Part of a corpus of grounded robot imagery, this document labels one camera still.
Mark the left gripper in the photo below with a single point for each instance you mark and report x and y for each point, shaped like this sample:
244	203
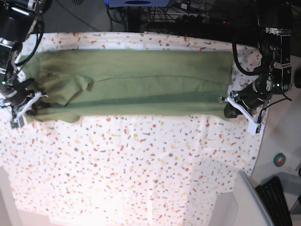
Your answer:
251	97

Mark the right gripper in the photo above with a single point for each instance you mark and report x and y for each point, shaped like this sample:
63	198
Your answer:
16	93

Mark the green t-shirt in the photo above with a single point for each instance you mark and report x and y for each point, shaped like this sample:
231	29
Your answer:
81	83

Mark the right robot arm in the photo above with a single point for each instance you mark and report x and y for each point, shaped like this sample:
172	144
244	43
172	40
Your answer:
18	20

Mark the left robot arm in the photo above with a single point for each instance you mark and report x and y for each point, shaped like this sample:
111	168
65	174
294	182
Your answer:
275	22

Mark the green tape roll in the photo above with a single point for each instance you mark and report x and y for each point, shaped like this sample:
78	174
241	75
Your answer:
279	159

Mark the black object at right edge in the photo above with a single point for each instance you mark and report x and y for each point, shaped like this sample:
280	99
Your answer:
297	78

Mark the black keyboard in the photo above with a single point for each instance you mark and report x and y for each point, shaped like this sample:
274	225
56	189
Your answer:
272	197

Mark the grey plastic bin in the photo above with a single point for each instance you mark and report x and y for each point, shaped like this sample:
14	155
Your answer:
240	207

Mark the terrazzo patterned tablecloth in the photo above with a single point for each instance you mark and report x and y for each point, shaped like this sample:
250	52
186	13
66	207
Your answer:
125	170

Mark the blue box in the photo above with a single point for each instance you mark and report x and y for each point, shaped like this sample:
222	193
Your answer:
136	3

